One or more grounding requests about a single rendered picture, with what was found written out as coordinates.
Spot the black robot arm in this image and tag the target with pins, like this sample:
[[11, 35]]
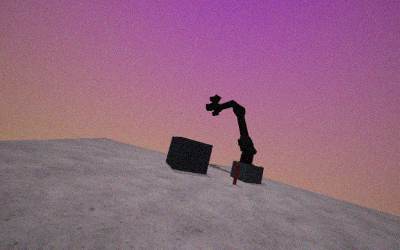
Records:
[[245, 142]]

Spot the dark red peg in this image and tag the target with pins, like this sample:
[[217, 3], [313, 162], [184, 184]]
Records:
[[236, 174]]

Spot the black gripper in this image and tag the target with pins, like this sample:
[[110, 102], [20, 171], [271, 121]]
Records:
[[213, 113]]

